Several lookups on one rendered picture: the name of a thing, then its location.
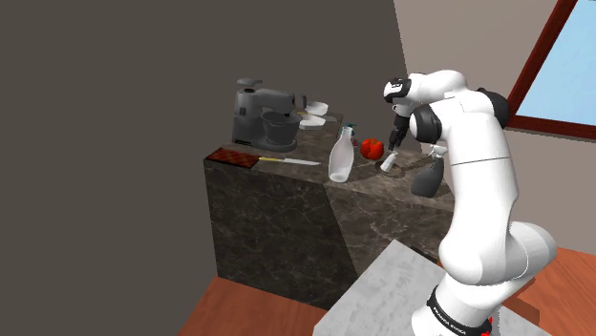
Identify yellow handled kitchen knife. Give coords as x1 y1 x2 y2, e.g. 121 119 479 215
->
258 157 322 167

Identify grey stand mixer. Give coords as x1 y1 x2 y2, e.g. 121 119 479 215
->
231 77 309 154

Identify dark grey spray bottle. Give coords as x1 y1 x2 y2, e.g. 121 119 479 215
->
410 143 450 200

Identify red framed window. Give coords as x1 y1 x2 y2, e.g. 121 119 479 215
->
504 0 596 141

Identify dark marble kitchen counter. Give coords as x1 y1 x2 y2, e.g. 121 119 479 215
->
202 111 457 312

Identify red tomato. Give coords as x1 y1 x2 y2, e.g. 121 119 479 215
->
359 137 386 162

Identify small teal topped bottle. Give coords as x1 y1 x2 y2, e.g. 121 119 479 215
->
344 122 360 149

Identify red checkered cutting board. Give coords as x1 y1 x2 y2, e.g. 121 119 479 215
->
204 147 262 170

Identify grey marble robot stand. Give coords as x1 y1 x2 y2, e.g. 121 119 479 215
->
311 239 553 336

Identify white plate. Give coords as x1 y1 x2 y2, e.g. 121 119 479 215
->
298 115 327 131

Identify white glass bottle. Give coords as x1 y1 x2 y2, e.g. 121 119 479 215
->
327 126 355 184

